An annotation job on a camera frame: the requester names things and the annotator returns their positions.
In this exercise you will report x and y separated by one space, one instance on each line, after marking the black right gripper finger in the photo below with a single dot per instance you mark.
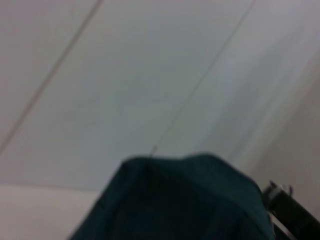
292 212

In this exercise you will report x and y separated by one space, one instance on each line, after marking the dark teal insulated lunch bag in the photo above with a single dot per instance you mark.
175 200

